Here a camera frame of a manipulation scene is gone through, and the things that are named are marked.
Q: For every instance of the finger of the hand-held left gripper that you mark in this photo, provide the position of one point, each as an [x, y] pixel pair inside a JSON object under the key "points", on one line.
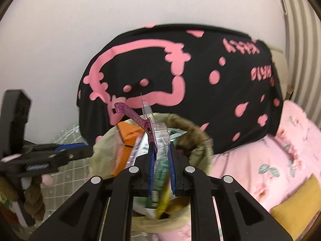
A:
{"points": [[81, 153], [70, 146]]}

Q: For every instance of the green white packet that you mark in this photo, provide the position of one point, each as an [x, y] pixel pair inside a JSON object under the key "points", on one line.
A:
{"points": [[163, 170]]}

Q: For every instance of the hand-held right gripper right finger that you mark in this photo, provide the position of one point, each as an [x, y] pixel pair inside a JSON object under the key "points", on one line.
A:
{"points": [[172, 175]]}

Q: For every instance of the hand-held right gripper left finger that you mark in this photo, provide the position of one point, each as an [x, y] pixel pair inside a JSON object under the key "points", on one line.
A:
{"points": [[151, 173]]}

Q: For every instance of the pink floral bedding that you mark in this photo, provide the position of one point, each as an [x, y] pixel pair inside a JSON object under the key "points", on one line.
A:
{"points": [[250, 155]]}

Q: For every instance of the beige striped curtain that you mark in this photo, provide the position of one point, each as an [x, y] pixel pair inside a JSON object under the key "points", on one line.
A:
{"points": [[306, 55]]}

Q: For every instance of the beige headboard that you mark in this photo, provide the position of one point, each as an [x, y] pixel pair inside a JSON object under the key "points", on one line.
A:
{"points": [[280, 62]]}

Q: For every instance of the clear blister pack purple card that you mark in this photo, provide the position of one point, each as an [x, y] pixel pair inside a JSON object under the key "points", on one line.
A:
{"points": [[160, 135]]}

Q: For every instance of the yellow pillow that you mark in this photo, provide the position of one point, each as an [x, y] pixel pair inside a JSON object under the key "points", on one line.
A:
{"points": [[301, 205]]}

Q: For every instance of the bin with yellow bag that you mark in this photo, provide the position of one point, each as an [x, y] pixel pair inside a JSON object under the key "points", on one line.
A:
{"points": [[198, 150]]}

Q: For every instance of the green checked tablecloth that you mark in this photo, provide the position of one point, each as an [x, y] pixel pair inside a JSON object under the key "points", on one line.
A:
{"points": [[65, 180]]}

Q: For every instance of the orange packet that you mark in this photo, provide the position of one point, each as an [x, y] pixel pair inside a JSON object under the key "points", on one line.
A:
{"points": [[125, 133]]}

